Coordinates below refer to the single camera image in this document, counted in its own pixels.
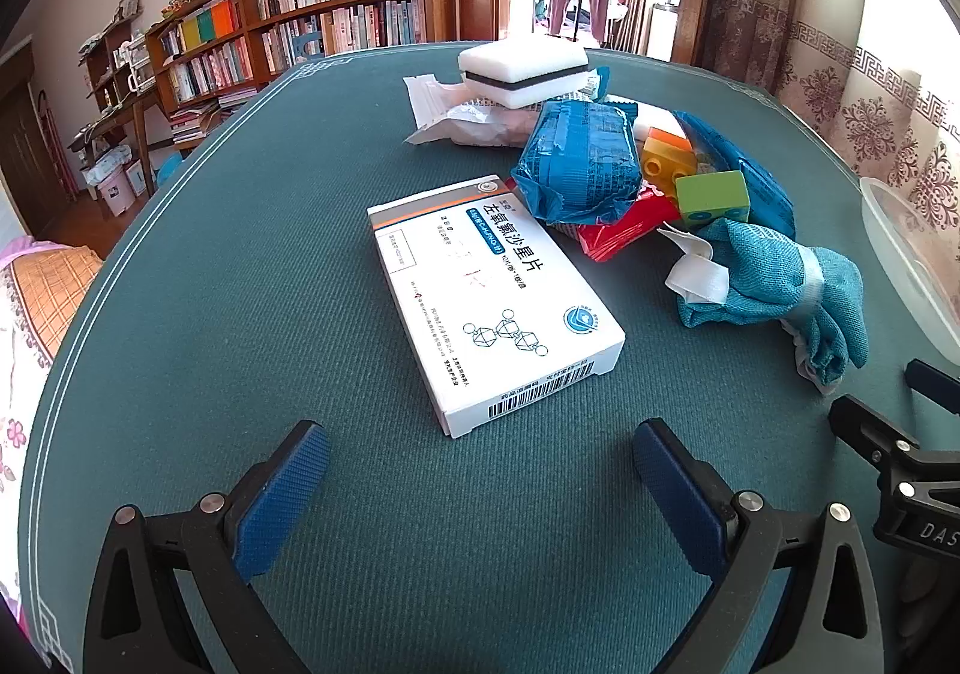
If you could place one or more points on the white sponge with black stripe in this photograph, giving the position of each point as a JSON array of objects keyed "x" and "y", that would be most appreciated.
[{"x": 521, "y": 70}]

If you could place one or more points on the teal table mat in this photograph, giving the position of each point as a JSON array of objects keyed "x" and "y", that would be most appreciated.
[{"x": 262, "y": 284}]

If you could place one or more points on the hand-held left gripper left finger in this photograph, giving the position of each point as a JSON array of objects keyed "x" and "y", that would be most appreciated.
[{"x": 281, "y": 501}]

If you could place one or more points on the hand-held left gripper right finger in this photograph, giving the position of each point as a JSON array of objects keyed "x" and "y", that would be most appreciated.
[{"x": 675, "y": 494}]

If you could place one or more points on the white waste bin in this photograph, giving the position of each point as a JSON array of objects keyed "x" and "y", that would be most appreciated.
[{"x": 137, "y": 175}]

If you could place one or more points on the teal cloth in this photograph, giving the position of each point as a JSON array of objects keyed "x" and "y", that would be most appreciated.
[{"x": 757, "y": 284}]

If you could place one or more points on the white plastic packet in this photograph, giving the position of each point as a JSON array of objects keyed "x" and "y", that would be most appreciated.
[{"x": 465, "y": 119}]

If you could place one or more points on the orange plaid mat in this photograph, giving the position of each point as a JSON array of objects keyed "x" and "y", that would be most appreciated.
[{"x": 52, "y": 299}]

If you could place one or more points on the stack of books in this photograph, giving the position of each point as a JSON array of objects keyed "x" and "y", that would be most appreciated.
[{"x": 202, "y": 119}]

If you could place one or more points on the pink waste bin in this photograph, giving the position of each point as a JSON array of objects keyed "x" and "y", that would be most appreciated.
[{"x": 116, "y": 190}]

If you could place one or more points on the white medicine box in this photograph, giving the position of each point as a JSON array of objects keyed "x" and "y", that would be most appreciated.
[{"x": 487, "y": 299}]

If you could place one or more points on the orange yellow toy block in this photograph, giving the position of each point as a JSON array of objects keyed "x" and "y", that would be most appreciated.
[{"x": 667, "y": 160}]

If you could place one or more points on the floral bed sheet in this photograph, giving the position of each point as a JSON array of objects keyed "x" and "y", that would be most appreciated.
[{"x": 19, "y": 404}]

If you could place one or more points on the blue snack packet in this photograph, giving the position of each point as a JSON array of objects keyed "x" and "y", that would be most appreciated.
[
  {"x": 581, "y": 156},
  {"x": 750, "y": 171}
]

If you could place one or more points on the white patterned curtain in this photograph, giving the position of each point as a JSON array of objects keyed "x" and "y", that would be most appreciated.
[{"x": 862, "y": 111}]

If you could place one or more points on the clear plastic bowl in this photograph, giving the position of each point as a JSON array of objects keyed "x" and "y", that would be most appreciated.
[{"x": 911, "y": 254}]

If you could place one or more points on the green toy block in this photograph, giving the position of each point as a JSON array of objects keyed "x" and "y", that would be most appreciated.
[{"x": 712, "y": 197}]

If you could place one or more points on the plain white sponge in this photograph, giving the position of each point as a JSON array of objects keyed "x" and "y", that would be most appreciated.
[{"x": 656, "y": 122}]

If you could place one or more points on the red glue packet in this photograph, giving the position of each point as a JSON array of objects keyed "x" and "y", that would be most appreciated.
[{"x": 622, "y": 231}]

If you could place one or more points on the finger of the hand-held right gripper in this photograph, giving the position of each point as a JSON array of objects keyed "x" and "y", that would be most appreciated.
[
  {"x": 870, "y": 430},
  {"x": 937, "y": 381}
]

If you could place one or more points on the wooden side rack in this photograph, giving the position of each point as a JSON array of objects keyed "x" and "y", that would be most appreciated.
[{"x": 112, "y": 66}]

